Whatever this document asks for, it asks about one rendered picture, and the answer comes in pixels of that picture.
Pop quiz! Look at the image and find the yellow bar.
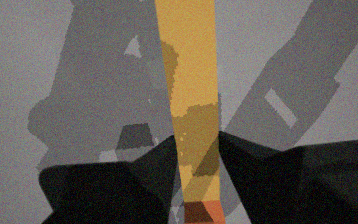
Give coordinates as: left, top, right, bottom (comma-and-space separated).
155, 0, 226, 224

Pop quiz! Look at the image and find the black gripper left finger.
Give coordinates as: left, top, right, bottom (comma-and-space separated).
39, 135, 177, 224

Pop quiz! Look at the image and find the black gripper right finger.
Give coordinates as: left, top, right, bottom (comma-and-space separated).
218, 131, 358, 224

